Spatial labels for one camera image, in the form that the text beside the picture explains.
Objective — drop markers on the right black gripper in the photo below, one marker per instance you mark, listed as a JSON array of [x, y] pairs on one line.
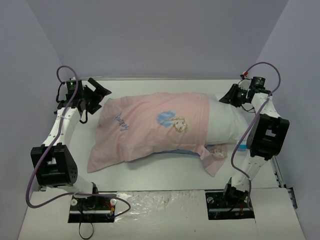
[[236, 94]]

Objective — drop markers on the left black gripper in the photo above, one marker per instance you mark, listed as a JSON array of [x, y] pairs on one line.
[[89, 97]]

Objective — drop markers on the white pillow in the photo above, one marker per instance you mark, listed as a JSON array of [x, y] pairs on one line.
[[226, 124]]

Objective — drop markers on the pink and blue Frozen pillowcase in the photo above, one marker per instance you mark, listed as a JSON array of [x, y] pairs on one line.
[[134, 127]]

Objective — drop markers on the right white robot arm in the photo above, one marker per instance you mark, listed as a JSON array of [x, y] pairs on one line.
[[264, 137]]

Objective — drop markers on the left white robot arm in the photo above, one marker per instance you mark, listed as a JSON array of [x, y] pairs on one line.
[[52, 160]]

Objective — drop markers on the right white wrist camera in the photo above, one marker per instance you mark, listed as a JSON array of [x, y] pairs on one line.
[[246, 75]]

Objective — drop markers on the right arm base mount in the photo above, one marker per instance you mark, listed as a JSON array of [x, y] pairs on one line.
[[220, 208]]

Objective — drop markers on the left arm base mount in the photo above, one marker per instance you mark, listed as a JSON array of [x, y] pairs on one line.
[[92, 209]]

